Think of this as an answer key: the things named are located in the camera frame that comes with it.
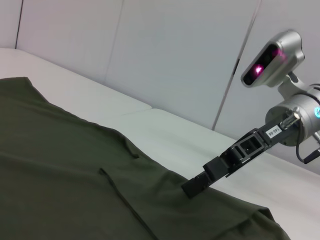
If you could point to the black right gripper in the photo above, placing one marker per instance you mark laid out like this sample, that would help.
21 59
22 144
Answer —
280 131

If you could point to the dark green shirt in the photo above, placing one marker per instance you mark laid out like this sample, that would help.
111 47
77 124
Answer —
62 162

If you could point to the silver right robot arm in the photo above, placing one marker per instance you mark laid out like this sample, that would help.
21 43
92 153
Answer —
307 107

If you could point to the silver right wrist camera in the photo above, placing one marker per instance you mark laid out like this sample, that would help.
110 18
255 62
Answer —
282 55

